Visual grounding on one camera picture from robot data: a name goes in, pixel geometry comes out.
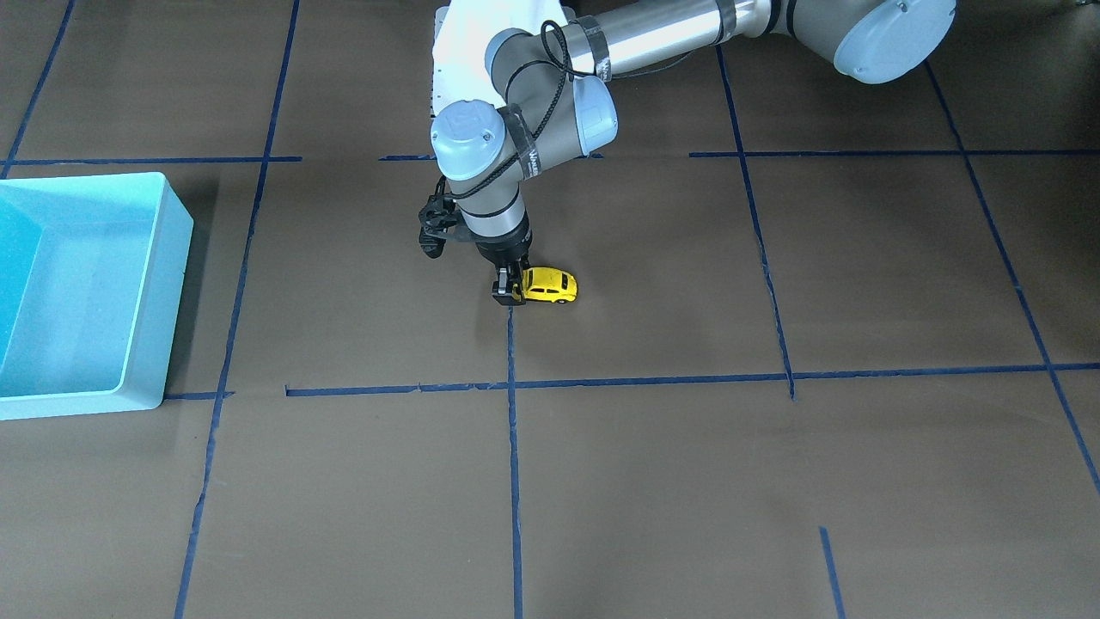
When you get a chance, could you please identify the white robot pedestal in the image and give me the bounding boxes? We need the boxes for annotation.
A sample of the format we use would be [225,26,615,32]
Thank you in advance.
[430,1,575,117]

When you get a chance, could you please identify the black camera cable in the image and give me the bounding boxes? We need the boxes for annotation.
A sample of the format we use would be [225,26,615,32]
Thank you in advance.
[435,21,620,203]

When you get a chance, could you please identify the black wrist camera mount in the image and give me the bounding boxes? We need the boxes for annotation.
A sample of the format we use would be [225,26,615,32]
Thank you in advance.
[418,195,475,259]

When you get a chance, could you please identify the yellow beetle toy car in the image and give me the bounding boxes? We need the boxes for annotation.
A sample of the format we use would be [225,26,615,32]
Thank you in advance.
[520,267,578,303]

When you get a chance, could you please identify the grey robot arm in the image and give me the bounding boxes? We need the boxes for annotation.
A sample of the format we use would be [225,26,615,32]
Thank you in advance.
[418,1,957,306]

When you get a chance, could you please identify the turquoise plastic bin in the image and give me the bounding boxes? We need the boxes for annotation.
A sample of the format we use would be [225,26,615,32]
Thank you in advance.
[1,172,193,420]

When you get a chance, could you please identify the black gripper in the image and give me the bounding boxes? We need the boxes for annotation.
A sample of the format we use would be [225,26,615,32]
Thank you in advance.
[475,232,534,307]

